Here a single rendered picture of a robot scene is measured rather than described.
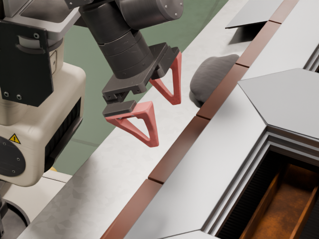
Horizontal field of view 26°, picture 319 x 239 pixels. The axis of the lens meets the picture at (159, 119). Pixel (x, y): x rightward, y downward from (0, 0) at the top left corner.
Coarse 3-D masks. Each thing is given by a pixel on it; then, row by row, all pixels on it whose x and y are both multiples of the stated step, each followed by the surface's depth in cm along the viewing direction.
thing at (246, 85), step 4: (244, 80) 127; (248, 80) 127; (252, 80) 127; (240, 84) 126; (244, 84) 126; (248, 84) 126; (252, 84) 126; (244, 88) 125; (248, 88) 125; (244, 92) 124; (248, 92) 124
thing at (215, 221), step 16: (272, 128) 117; (256, 144) 114; (272, 144) 117; (288, 144) 116; (304, 144) 115; (256, 160) 114; (304, 160) 116; (240, 176) 110; (240, 192) 109; (224, 208) 105; (208, 224) 102; (224, 224) 105
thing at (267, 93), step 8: (280, 72) 128; (288, 72) 128; (296, 72) 128; (256, 80) 127; (264, 80) 127; (272, 80) 127; (280, 80) 127; (288, 80) 127; (256, 88) 125; (264, 88) 125; (272, 88) 125; (280, 88) 125; (248, 96) 123; (256, 96) 123; (264, 96) 123; (272, 96) 123; (280, 96) 123; (256, 104) 121; (264, 104) 121; (272, 104) 121; (264, 112) 119; (272, 112) 119
